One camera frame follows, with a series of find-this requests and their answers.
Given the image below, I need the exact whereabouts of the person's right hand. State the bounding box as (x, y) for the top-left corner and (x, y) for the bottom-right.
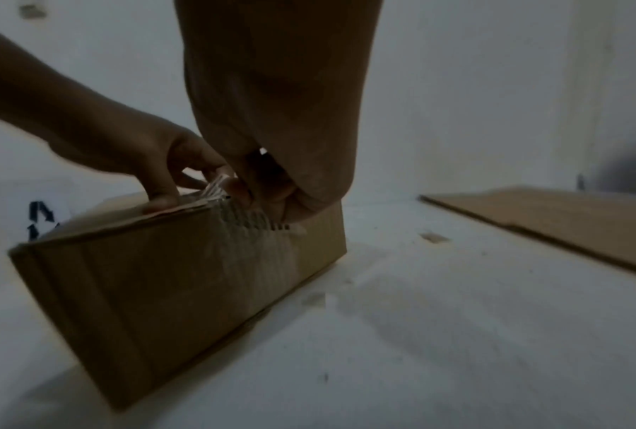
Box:
(174, 0), (383, 225)

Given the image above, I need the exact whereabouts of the person's left forearm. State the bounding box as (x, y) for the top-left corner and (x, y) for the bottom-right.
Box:
(0, 25), (92, 165)

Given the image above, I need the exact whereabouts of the taped small cardboard box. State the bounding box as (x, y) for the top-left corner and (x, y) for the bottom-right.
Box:
(8, 190), (348, 411)

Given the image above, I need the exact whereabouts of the person's left hand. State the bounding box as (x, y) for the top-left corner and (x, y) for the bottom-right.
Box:
(57, 89), (240, 215)

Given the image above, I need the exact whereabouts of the white table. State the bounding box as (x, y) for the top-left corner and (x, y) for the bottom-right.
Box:
(0, 201), (636, 429)

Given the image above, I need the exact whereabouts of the plain brown cardboard box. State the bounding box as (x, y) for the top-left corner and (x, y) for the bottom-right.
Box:
(418, 186), (636, 278)

